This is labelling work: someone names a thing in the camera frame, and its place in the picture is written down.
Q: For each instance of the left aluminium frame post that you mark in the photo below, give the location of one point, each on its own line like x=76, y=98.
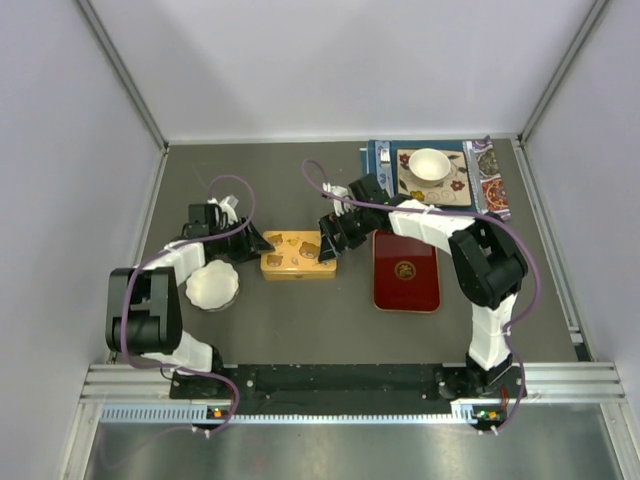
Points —
x=120, y=70

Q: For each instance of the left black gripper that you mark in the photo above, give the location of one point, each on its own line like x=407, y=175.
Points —
x=251, y=243

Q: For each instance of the gold cookie tin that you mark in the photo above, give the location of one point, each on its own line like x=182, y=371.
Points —
x=317, y=272

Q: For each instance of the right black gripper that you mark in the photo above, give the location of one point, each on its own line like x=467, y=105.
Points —
x=330, y=248

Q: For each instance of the aluminium frame post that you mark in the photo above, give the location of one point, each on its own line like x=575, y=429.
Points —
x=120, y=70
x=589, y=24

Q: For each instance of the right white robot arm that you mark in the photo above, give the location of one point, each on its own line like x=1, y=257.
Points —
x=488, y=263

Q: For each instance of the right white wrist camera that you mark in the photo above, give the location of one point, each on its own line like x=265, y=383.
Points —
x=340, y=197

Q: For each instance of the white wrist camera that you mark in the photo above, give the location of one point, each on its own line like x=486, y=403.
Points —
x=340, y=197
x=225, y=209

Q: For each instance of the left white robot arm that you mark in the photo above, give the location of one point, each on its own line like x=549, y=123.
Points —
x=147, y=306

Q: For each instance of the red lacquer tray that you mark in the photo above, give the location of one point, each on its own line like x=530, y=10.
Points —
x=405, y=274

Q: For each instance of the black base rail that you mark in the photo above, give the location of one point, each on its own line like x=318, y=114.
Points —
x=364, y=389

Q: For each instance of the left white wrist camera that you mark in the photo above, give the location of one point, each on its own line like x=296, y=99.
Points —
x=225, y=209

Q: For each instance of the patterned colourful cloth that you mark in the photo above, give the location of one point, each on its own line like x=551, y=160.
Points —
x=487, y=183

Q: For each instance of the white bowl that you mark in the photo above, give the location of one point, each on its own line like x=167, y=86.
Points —
x=429, y=164

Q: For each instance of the white scalloped dish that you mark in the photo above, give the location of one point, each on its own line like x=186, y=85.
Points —
x=213, y=287

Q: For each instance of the blue cloth napkin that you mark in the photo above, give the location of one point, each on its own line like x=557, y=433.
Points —
x=370, y=160

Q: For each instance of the right aluminium frame post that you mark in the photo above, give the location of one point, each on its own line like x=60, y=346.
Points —
x=589, y=24

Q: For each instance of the silver tin lid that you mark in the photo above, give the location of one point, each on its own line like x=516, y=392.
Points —
x=293, y=249

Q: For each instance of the silver fork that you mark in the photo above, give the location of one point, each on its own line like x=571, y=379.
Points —
x=385, y=161

